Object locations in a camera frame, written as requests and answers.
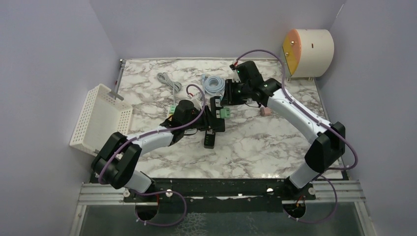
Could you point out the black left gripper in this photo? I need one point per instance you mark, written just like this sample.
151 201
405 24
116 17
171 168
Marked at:
205 117

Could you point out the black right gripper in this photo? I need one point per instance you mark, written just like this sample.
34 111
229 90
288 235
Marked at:
228 98

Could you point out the black power strip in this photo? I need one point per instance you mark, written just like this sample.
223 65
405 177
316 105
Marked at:
209 139
217 123

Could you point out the green cube plug pair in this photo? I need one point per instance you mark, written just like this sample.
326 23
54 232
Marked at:
225 113

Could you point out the white power strip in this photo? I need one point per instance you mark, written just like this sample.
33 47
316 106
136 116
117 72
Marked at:
171 111

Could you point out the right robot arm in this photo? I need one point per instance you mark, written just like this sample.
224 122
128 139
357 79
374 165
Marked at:
326 139

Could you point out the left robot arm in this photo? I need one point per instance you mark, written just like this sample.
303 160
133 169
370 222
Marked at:
116 162

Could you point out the pink cube plug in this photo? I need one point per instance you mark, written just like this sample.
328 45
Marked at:
265 111

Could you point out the white cylindrical drum device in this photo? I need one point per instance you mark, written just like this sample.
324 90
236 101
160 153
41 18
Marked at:
308 53

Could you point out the white perforated plastic basket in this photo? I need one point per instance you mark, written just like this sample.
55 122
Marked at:
102 115

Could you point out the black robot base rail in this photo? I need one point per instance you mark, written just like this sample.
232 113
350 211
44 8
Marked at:
216 195

